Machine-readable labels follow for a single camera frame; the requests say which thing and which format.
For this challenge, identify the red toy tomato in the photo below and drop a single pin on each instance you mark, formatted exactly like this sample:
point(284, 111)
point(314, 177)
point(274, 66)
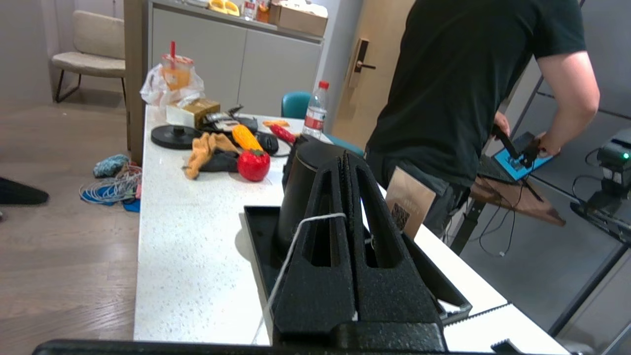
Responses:
point(254, 165)

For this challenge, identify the beige upholstered chair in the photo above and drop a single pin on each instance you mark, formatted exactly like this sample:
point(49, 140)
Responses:
point(93, 49)

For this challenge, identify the orange drink cup red straw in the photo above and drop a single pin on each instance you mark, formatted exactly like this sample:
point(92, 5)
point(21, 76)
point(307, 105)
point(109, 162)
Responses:
point(176, 71)

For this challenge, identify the tan cloth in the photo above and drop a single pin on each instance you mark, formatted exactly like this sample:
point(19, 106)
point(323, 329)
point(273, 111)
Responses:
point(207, 148)

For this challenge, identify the pink toy vegetable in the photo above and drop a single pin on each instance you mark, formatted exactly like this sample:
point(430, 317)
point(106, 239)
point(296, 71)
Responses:
point(282, 133)

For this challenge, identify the small tan cardboard box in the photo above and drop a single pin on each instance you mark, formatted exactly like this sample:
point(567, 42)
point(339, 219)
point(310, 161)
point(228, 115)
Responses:
point(194, 112)

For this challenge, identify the black round kettle base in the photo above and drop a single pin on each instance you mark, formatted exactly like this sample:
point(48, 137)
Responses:
point(175, 137)

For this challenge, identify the plastic bottle red cap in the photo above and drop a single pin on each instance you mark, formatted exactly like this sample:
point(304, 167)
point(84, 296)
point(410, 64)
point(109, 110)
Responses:
point(315, 116)

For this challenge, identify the black wedge-shaped object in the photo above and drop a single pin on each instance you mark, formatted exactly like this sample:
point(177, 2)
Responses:
point(22, 192)

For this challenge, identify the orange toy piece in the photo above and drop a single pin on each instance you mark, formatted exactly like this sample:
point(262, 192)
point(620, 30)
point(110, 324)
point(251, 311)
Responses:
point(275, 123)

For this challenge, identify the white plastic bag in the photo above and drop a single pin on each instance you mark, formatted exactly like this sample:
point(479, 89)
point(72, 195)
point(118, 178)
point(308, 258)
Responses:
point(157, 91)

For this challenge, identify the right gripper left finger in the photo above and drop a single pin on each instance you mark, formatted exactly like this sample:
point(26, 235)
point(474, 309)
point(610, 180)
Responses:
point(315, 291)

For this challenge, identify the beige wooden door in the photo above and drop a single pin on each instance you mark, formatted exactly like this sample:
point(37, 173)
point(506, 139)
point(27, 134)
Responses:
point(374, 98)

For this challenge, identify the yellow toy corn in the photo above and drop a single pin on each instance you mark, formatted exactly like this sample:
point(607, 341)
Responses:
point(246, 138)

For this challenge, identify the person in black t-shirt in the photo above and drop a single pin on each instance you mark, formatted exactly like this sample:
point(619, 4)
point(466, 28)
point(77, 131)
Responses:
point(458, 74)

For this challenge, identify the person's bare hand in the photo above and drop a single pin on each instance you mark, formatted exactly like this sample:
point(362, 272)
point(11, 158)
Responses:
point(548, 146)
point(502, 123)

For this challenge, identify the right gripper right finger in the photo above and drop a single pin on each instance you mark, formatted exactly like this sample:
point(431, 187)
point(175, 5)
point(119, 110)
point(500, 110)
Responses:
point(394, 291)

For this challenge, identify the black computer mouse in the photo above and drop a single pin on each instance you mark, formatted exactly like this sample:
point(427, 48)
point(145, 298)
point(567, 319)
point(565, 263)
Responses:
point(268, 142)

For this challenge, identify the blue-grey knitted rag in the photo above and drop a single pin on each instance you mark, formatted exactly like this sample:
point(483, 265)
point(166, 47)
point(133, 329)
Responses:
point(111, 165)

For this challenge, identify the brown QR code sign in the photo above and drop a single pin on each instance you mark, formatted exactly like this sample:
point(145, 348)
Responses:
point(409, 197)

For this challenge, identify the black electric kettle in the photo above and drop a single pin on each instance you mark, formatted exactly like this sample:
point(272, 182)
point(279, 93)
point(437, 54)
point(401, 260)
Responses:
point(300, 187)

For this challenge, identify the black fabric piece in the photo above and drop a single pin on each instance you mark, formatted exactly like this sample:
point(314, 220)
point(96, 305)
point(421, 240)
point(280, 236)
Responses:
point(219, 161)

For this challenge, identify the teal chair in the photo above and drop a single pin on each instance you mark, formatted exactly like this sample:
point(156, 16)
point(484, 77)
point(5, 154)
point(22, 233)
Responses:
point(296, 104)

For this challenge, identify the wooden desk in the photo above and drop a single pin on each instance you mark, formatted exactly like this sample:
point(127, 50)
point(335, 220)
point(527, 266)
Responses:
point(522, 202)

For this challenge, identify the yellow object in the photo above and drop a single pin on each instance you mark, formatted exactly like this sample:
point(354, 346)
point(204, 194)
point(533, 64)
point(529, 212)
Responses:
point(224, 7)

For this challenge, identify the black and white electronic device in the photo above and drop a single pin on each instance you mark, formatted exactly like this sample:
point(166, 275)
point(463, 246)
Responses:
point(229, 121)

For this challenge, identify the small red white bottle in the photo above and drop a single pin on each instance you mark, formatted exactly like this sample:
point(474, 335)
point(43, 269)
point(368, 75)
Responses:
point(250, 10)

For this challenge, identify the brown cardboard box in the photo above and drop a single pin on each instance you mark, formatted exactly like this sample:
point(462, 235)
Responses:
point(298, 19)

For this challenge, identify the black serving tray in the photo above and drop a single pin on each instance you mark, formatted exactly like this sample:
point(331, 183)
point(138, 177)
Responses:
point(261, 246)

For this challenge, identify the grey sideboard cabinet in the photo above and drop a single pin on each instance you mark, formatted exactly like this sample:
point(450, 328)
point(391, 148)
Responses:
point(222, 64)

